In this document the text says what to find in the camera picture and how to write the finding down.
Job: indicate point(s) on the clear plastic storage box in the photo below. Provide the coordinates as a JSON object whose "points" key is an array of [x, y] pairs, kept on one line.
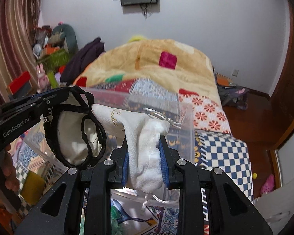
{"points": [[179, 137]]}

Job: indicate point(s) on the wall power socket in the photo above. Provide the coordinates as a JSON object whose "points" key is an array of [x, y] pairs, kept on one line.
{"points": [[235, 72]]}

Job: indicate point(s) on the white wardrobe sliding door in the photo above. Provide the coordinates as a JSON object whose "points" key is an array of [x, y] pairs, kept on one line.
{"points": [[277, 207]]}

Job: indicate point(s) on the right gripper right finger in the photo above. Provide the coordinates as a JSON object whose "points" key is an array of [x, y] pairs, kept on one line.
{"points": [[229, 210]]}

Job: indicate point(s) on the yellow fluffy cushion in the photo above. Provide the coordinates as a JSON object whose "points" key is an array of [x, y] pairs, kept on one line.
{"points": [[135, 38]]}

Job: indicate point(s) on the green cardboard box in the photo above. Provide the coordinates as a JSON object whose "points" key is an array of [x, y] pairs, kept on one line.
{"points": [[55, 60]]}

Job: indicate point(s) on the red striped curtain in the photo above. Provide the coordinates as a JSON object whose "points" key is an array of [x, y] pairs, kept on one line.
{"points": [[18, 20]]}

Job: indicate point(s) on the patterned colourful bedsheet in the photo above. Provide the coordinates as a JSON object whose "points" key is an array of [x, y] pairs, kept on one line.
{"points": [[217, 150]]}

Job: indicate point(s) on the grey backpack on floor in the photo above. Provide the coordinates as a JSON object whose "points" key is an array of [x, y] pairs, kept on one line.
{"points": [[231, 94]]}

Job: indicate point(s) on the pink rabbit toy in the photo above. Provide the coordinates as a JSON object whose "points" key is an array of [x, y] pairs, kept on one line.
{"points": [[43, 81]]}

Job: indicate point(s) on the dark purple garment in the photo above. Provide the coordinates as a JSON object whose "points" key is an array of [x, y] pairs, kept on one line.
{"points": [[76, 66]]}

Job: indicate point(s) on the beige patchwork blanket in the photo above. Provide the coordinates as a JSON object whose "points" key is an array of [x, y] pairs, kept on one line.
{"points": [[169, 63]]}

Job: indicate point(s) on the brown wooden door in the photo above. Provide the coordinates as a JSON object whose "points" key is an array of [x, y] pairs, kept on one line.
{"points": [[283, 96]]}

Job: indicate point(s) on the green bottle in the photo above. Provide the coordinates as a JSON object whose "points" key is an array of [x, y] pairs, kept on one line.
{"points": [[52, 80]]}

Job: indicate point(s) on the grey green plush toy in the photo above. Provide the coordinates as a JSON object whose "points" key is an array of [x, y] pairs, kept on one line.
{"points": [[64, 34]]}

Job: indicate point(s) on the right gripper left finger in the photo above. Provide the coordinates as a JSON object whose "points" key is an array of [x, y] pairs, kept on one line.
{"points": [[59, 210]]}

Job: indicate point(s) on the white drawstring pouch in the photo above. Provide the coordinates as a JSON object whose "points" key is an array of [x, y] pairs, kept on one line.
{"points": [[142, 133]]}

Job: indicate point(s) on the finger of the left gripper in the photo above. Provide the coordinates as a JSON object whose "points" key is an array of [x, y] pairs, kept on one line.
{"points": [[60, 94]]}

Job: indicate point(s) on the red box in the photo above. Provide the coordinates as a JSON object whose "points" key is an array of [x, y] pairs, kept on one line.
{"points": [[18, 83]]}

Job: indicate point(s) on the green knitted cloth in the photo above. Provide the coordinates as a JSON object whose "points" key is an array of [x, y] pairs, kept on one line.
{"points": [[115, 216]]}

